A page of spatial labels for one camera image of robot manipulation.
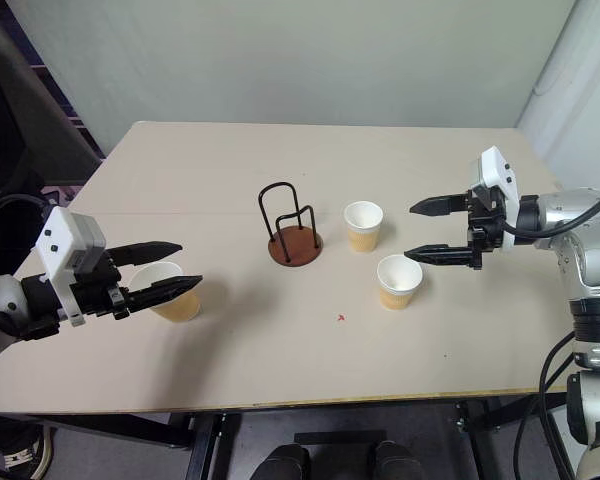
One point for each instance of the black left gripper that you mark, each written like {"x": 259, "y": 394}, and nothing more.
{"x": 97, "y": 295}

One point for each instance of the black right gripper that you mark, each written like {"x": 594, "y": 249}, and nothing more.
{"x": 487, "y": 225}

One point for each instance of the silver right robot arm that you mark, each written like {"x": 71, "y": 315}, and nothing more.
{"x": 595, "y": 250}

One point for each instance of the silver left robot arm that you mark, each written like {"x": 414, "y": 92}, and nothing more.
{"x": 0, "y": 295}

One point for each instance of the tan paper cup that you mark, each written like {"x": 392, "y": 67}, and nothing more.
{"x": 362, "y": 237}
{"x": 397, "y": 295}
{"x": 180, "y": 307}

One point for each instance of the light grey pipe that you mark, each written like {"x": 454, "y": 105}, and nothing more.
{"x": 570, "y": 75}

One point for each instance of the dark bulky equipment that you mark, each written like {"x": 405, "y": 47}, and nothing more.
{"x": 10, "y": 125}

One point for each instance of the black and white sneaker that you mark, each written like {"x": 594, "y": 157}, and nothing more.
{"x": 22, "y": 455}

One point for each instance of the dark rounded shape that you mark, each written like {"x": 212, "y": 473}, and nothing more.
{"x": 282, "y": 462}
{"x": 400, "y": 460}

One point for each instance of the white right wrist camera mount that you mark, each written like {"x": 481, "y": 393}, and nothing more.
{"x": 500, "y": 172}

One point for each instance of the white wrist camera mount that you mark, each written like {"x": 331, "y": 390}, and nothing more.
{"x": 62, "y": 235}
{"x": 500, "y": 172}

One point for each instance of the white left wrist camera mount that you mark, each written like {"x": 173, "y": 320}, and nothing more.
{"x": 62, "y": 235}

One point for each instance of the black metal table frame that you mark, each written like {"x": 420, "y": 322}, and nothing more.
{"x": 205, "y": 440}

